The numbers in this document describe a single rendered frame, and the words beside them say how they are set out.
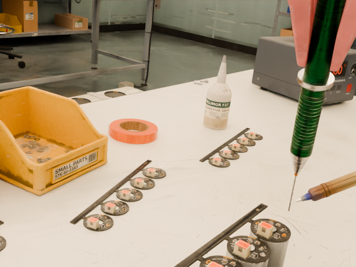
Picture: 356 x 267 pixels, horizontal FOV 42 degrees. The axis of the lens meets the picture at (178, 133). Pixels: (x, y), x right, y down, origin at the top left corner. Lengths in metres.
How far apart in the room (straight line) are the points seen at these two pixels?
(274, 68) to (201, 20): 5.19
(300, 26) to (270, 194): 0.31
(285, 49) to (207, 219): 0.48
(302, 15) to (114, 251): 0.24
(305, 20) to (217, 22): 5.69
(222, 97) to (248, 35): 5.03
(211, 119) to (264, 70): 0.27
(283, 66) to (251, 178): 0.37
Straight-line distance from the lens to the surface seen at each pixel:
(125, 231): 0.39
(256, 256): 0.27
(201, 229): 0.40
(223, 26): 5.83
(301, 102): 0.22
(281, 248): 0.29
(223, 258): 0.26
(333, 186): 0.28
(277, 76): 0.85
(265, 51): 0.86
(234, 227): 0.29
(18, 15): 4.91
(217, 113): 0.62
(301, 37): 0.19
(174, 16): 6.29
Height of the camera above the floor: 0.96
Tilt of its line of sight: 21 degrees down
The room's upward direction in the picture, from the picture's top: 7 degrees clockwise
